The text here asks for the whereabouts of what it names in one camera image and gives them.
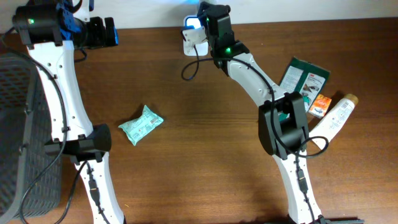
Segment grey plastic basket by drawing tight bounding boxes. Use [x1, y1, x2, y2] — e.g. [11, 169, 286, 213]
[1, 53, 62, 223]

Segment orange tissue packet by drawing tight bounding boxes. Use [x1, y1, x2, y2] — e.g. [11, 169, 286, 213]
[308, 94, 332, 118]

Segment white lotion tube gold cap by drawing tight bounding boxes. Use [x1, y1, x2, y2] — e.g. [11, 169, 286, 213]
[309, 94, 359, 149]

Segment mint green snack packet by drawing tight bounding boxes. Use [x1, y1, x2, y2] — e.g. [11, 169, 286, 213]
[118, 105, 164, 146]

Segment white barcode scanner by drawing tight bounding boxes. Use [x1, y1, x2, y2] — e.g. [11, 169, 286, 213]
[181, 15, 208, 57]

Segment green white gloves package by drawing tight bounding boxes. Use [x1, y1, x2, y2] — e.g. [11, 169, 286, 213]
[279, 57, 331, 113]

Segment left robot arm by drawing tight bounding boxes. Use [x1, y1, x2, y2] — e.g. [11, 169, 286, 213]
[12, 1, 126, 223]

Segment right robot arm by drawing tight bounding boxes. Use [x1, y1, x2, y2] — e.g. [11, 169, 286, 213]
[181, 1, 334, 223]

